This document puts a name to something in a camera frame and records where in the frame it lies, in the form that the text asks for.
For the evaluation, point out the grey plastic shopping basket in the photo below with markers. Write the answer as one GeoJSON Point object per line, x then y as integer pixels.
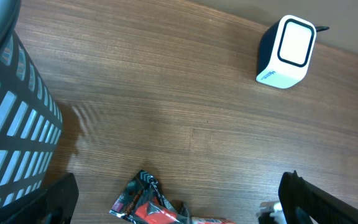
{"type": "Point", "coordinates": [30, 119]}

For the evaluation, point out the red black snack packet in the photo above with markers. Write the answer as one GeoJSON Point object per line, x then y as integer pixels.
{"type": "Point", "coordinates": [142, 201]}

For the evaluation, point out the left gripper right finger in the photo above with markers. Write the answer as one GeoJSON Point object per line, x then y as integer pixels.
{"type": "Point", "coordinates": [303, 202]}

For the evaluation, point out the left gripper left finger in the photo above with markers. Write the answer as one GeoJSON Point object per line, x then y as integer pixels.
{"type": "Point", "coordinates": [52, 204]}

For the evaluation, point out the red white snack packet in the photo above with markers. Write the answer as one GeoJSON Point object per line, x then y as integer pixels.
{"type": "Point", "coordinates": [198, 220]}

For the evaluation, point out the white barcode scanner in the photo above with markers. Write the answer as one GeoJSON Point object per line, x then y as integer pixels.
{"type": "Point", "coordinates": [285, 52]}

